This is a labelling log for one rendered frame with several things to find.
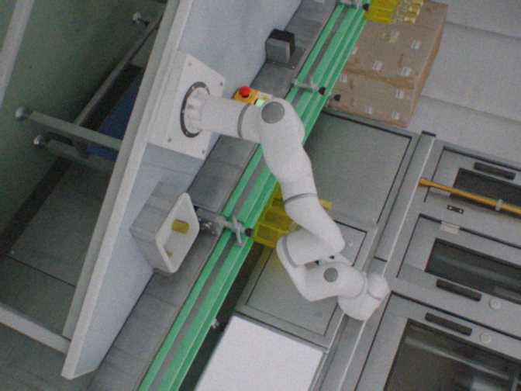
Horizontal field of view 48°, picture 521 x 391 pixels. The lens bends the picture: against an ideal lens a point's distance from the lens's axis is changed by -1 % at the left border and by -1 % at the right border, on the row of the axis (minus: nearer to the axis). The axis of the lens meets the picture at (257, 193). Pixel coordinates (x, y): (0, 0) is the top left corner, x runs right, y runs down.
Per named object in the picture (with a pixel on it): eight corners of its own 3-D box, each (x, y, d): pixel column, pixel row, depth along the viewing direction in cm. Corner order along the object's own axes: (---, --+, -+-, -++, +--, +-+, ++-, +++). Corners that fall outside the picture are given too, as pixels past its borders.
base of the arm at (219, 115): (173, 126, 152) (225, 139, 147) (185, 79, 152) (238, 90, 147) (199, 136, 167) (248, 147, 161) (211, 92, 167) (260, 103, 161)
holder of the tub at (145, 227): (153, 272, 182) (174, 281, 180) (128, 229, 159) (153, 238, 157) (179, 227, 190) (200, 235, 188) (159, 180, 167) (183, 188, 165)
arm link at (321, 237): (269, 205, 144) (281, 261, 140) (319, 187, 139) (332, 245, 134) (292, 214, 156) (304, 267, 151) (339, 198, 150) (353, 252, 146)
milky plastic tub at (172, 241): (149, 265, 178) (174, 275, 175) (129, 230, 159) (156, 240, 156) (177, 219, 186) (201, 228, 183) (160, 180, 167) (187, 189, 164)
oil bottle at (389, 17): (346, 15, 249) (412, 30, 241) (347, 4, 245) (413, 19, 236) (351, 6, 252) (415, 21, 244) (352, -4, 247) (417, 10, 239)
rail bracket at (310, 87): (288, 88, 208) (323, 98, 204) (287, 74, 202) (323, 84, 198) (292, 81, 210) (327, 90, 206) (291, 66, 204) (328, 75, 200)
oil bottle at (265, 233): (229, 233, 198) (288, 254, 191) (228, 224, 193) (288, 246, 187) (237, 219, 200) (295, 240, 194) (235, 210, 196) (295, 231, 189)
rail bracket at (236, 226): (219, 240, 188) (253, 254, 185) (210, 213, 174) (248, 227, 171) (222, 233, 190) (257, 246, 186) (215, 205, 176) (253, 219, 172)
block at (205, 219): (198, 230, 189) (217, 238, 187) (193, 216, 181) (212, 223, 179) (203, 222, 190) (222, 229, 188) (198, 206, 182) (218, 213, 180)
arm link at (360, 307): (345, 261, 159) (370, 274, 177) (319, 301, 160) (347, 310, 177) (370, 278, 155) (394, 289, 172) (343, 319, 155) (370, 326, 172)
